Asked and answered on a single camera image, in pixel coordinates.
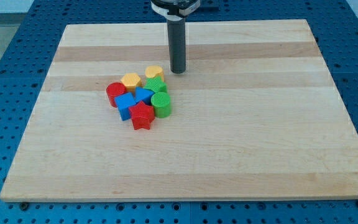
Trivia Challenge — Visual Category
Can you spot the red star block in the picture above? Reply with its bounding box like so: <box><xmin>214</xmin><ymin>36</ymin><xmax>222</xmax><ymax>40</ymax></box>
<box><xmin>129</xmin><ymin>101</ymin><xmax>155</xmax><ymax>130</ymax></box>

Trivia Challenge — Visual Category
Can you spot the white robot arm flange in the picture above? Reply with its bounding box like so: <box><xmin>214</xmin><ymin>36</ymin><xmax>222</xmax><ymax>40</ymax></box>
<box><xmin>150</xmin><ymin>0</ymin><xmax>201</xmax><ymax>21</ymax></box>

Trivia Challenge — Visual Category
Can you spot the green star block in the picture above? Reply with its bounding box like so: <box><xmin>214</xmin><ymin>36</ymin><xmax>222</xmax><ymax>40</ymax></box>
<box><xmin>144</xmin><ymin>77</ymin><xmax>167</xmax><ymax>93</ymax></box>

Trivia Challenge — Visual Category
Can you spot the green cylinder block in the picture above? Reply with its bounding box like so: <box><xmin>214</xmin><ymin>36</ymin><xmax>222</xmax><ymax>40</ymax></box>
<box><xmin>151</xmin><ymin>92</ymin><xmax>171</xmax><ymax>118</ymax></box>

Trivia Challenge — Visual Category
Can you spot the blue triangular block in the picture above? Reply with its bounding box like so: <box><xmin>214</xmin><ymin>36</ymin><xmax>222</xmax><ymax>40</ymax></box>
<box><xmin>135</xmin><ymin>87</ymin><xmax>154</xmax><ymax>105</ymax></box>

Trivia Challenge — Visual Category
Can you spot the yellow heart block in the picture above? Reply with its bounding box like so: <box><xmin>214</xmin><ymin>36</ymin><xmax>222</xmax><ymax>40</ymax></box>
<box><xmin>145</xmin><ymin>65</ymin><xmax>165</xmax><ymax>82</ymax></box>

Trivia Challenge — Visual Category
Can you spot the blue cube block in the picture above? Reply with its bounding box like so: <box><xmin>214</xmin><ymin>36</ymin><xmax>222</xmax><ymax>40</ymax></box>
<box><xmin>114</xmin><ymin>93</ymin><xmax>136</xmax><ymax>121</ymax></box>

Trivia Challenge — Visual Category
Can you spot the yellow hexagon block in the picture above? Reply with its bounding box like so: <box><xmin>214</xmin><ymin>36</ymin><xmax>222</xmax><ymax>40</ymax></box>
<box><xmin>121</xmin><ymin>73</ymin><xmax>142</xmax><ymax>93</ymax></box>

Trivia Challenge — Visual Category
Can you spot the red cylinder block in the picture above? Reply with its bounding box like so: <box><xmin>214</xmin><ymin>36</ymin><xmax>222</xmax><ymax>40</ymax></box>
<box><xmin>106</xmin><ymin>82</ymin><xmax>127</xmax><ymax>108</ymax></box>

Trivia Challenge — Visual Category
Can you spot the light wooden board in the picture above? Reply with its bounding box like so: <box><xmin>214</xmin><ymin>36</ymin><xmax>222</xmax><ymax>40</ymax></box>
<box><xmin>0</xmin><ymin>19</ymin><xmax>358</xmax><ymax>202</ymax></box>

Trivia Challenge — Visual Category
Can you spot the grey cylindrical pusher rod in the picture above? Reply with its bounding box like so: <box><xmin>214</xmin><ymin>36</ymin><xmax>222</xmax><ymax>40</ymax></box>
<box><xmin>167</xmin><ymin>19</ymin><xmax>186</xmax><ymax>74</ymax></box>

